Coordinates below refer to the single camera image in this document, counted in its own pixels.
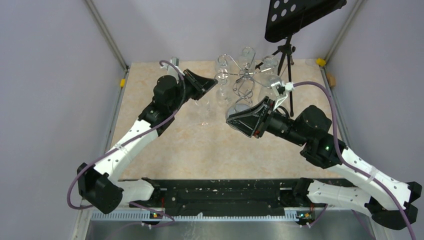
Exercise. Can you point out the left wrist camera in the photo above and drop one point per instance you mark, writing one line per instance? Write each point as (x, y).
(171, 66)

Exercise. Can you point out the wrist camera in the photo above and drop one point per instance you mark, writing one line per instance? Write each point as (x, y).
(171, 66)
(281, 91)

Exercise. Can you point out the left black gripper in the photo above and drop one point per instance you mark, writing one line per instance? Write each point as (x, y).
(198, 83)

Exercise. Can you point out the yellow left edge clip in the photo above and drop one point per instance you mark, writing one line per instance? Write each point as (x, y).
(122, 82)

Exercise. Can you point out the right hanging wine glass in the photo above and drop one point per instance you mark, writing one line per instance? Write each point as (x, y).
(266, 86)

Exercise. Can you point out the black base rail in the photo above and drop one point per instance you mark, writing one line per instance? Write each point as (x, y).
(224, 197)

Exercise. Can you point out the black music stand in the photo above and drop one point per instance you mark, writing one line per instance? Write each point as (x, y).
(287, 17)

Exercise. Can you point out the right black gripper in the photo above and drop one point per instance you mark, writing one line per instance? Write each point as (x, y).
(239, 121)

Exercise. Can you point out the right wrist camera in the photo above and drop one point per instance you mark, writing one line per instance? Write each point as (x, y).
(281, 91)

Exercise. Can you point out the back right hanging glass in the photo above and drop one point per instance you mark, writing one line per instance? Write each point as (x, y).
(269, 65)

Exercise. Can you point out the yellow corner clip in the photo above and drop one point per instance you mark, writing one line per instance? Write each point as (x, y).
(320, 62)

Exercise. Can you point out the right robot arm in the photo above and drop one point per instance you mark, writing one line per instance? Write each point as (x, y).
(387, 201)

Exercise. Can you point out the clear wine glass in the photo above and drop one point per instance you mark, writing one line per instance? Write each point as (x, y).
(223, 98)
(204, 111)

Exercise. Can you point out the chrome wine glass rack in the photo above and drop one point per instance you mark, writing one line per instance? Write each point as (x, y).
(244, 86)

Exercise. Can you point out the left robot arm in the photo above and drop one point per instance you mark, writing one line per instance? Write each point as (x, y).
(98, 182)

